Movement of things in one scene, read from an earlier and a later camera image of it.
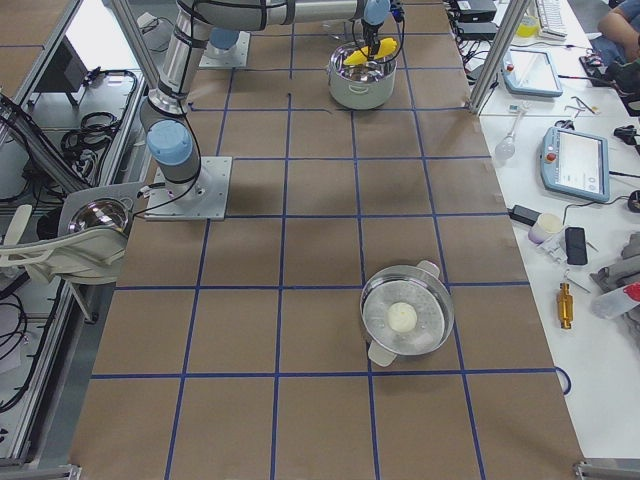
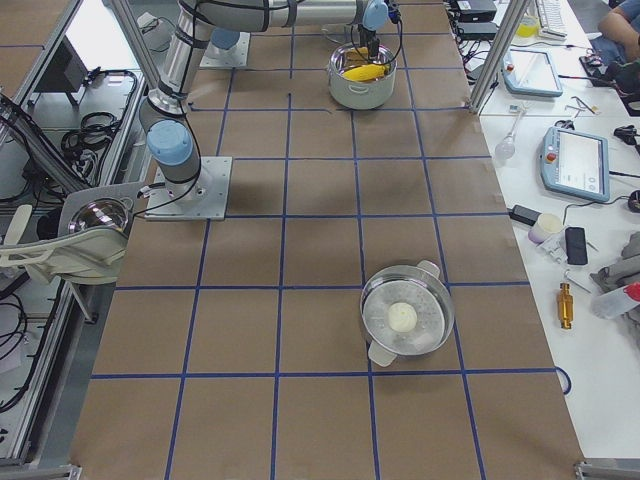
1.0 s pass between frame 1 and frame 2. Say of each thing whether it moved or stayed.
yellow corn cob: moved
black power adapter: stayed
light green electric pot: stayed
